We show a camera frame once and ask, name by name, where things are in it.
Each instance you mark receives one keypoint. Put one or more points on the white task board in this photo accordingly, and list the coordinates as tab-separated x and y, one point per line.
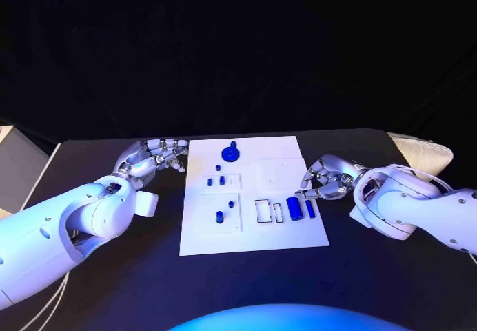
250	196

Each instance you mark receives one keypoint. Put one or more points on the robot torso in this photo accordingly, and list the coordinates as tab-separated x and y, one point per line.
290	318

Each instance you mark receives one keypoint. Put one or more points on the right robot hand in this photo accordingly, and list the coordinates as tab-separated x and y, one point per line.
332	178

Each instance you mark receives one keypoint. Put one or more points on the blue gear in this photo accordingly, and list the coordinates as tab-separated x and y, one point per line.
231	153

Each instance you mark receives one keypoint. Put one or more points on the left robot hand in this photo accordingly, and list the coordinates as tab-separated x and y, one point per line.
149	160

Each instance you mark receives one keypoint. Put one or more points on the thin blue cylinder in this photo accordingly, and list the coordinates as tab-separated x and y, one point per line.
310	209

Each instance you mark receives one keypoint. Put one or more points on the blue plug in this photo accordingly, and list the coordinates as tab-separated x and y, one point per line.
219	217

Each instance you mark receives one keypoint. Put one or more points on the white ribbed cushion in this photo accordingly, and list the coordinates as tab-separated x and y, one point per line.
423	155

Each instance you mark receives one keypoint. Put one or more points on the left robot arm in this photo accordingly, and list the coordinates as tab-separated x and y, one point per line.
45	227

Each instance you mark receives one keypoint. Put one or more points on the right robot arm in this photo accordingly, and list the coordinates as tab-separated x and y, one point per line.
417	204

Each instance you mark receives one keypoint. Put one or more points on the thick blue cylinder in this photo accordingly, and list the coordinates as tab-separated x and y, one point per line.
294	208

